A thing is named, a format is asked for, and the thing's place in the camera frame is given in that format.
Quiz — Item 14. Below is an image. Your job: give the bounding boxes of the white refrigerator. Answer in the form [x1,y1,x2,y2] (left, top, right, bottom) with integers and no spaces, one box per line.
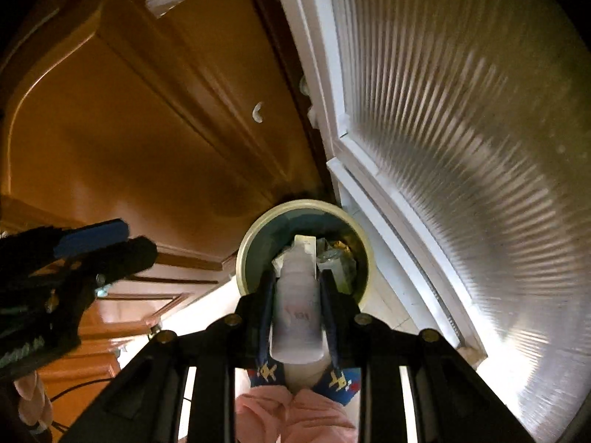
[268,0,591,443]

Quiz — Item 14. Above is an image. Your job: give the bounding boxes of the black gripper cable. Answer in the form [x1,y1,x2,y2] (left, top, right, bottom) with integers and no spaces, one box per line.
[46,376,114,407]

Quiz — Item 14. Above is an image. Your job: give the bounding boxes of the wooden cabinet door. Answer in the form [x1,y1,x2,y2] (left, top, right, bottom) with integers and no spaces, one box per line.
[0,0,342,443]

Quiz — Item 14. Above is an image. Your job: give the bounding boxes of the round trash bin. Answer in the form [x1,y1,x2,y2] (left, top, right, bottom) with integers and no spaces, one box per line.
[235,199,376,315]

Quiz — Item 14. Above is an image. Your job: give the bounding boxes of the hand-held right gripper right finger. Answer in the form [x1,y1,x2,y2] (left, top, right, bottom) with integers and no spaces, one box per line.
[318,268,536,443]

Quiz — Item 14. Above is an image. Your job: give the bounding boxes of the person's left hand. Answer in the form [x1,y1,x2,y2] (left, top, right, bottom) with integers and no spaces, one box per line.
[13,371,54,435]

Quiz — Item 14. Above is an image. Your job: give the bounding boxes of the white plastic bottle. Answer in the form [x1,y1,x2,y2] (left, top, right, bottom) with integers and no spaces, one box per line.
[270,235,326,364]

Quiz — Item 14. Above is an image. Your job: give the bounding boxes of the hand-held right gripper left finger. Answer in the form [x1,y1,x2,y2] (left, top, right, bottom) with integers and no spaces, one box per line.
[60,270,278,443]

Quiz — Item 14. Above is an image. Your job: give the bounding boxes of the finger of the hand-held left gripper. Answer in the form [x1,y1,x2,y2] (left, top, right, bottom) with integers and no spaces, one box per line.
[46,236,158,287]
[0,218,129,268]

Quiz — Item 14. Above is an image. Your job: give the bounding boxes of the pink pants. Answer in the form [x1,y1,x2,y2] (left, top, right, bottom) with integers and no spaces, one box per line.
[235,385,358,443]

